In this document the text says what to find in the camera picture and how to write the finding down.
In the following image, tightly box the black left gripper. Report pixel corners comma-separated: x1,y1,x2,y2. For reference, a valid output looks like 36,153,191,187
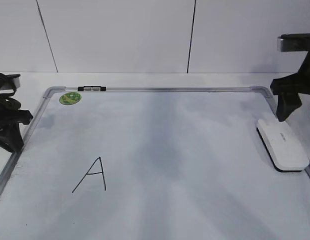
0,73,33,153

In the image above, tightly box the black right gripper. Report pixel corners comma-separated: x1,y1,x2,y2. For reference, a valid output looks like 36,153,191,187
270,51,310,122

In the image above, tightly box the white whiteboard eraser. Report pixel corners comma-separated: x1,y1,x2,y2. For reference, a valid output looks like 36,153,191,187
256,119,310,172

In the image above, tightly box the round green magnet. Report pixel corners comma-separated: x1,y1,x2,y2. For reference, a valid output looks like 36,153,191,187
59,92,82,106

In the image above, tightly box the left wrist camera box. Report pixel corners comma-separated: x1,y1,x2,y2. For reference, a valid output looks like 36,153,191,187
0,74,21,91

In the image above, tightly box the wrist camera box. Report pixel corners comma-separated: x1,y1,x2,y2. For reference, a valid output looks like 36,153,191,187
277,33,310,52
0,74,21,91

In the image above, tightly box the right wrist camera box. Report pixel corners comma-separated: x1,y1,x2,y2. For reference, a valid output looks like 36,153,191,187
277,33,310,52

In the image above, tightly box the black hanging clip on frame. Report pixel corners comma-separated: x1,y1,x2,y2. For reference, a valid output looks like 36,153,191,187
77,86,107,92

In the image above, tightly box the white whiteboard with grey frame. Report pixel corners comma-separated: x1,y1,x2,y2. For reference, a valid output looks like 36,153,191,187
0,87,310,240

